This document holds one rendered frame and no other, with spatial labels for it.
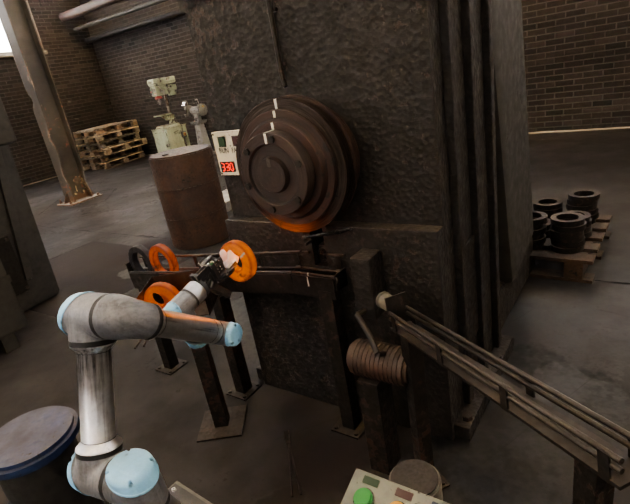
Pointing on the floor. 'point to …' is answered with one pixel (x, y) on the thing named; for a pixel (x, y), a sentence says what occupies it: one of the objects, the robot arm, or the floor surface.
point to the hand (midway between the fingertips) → (236, 256)
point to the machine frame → (373, 175)
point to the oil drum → (190, 196)
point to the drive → (511, 153)
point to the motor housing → (378, 398)
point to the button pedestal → (385, 493)
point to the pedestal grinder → (198, 121)
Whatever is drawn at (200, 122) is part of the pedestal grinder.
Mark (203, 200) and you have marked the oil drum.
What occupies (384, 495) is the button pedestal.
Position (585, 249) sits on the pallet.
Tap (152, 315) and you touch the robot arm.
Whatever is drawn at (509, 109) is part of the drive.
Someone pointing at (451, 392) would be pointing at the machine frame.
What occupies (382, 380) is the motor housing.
